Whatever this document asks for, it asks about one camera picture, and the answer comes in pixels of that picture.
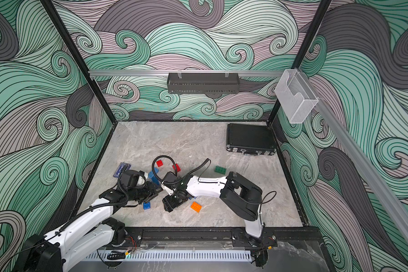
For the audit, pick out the black frame post right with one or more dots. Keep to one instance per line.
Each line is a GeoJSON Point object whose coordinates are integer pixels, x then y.
{"type": "Point", "coordinates": [309, 29]}

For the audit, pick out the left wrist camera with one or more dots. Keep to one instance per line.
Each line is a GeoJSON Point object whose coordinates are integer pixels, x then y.
{"type": "Point", "coordinates": [131, 179]}

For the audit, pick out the clear plastic wall bin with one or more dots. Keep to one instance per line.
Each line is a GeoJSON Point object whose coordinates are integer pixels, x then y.
{"type": "Point", "coordinates": [296, 95]}

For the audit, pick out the orange lego brick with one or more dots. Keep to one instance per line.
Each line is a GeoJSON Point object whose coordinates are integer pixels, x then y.
{"type": "Point", "coordinates": [196, 207]}

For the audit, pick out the black perforated wall tray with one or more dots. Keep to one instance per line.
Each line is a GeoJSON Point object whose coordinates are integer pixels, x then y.
{"type": "Point", "coordinates": [203, 83]}

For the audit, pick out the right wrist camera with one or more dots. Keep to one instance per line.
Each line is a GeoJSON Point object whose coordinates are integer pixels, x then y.
{"type": "Point", "coordinates": [169, 183]}

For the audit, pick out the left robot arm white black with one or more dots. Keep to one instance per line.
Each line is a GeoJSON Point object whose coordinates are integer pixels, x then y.
{"type": "Point", "coordinates": [62, 248]}

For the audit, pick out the green lego brick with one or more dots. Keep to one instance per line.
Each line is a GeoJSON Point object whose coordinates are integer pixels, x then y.
{"type": "Point", "coordinates": [221, 170]}

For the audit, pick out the white slotted cable duct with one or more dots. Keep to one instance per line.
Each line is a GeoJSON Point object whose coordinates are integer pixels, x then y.
{"type": "Point", "coordinates": [171, 255]}

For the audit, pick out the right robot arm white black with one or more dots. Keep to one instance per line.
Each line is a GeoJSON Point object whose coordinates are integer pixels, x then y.
{"type": "Point", "coordinates": [242, 196]}

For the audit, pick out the blue small lego brick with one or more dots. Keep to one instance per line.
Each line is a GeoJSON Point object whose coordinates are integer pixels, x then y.
{"type": "Point", "coordinates": [146, 206]}

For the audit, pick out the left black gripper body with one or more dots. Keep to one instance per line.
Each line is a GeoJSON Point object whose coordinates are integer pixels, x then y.
{"type": "Point", "coordinates": [142, 193]}

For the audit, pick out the black frame post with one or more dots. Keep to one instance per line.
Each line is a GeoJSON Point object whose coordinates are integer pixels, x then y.
{"type": "Point", "coordinates": [61, 28]}
{"type": "Point", "coordinates": [309, 29]}

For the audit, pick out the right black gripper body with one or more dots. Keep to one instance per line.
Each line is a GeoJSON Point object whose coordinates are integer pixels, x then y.
{"type": "Point", "coordinates": [174, 200]}

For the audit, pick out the aluminium rail right wall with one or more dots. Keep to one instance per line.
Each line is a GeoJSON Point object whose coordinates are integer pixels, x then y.
{"type": "Point", "coordinates": [334, 115]}

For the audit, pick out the black frame post left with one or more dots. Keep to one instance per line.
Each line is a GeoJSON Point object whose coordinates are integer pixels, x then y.
{"type": "Point", "coordinates": [61, 28]}

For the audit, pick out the black case on table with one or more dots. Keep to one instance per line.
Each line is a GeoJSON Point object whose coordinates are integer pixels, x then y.
{"type": "Point", "coordinates": [251, 140]}

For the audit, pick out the aluminium rail wall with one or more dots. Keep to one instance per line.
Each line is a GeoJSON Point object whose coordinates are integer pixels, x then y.
{"type": "Point", "coordinates": [334, 115]}
{"type": "Point", "coordinates": [165, 73]}

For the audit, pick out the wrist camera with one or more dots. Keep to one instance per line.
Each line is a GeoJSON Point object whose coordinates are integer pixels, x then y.
{"type": "Point", "coordinates": [131, 179]}
{"type": "Point", "coordinates": [169, 183]}

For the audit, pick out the blue card tag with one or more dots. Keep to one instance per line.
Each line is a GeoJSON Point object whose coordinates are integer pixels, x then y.
{"type": "Point", "coordinates": [120, 169]}

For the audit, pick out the light blue brick left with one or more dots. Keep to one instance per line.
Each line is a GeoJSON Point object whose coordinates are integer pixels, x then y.
{"type": "Point", "coordinates": [151, 175]}

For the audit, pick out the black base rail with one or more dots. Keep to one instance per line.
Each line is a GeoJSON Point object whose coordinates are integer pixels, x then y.
{"type": "Point", "coordinates": [237, 236]}

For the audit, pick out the aluminium rail back wall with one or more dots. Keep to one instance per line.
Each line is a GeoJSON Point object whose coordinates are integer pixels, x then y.
{"type": "Point", "coordinates": [165, 73]}

